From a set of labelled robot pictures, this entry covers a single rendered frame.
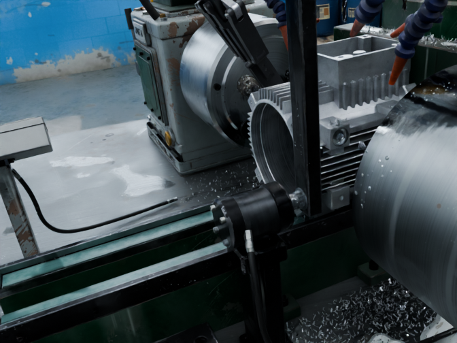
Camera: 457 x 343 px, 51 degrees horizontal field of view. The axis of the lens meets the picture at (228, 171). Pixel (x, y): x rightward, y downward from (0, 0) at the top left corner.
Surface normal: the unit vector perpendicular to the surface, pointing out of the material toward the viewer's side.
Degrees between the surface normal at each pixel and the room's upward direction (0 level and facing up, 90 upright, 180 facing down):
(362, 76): 90
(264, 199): 34
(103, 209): 0
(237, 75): 90
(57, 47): 90
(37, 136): 61
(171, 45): 90
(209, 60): 54
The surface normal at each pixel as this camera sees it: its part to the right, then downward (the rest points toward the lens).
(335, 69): -0.92, 0.26
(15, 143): 0.29, -0.11
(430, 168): -0.81, -0.30
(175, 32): 0.39, 0.37
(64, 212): -0.11, -0.89
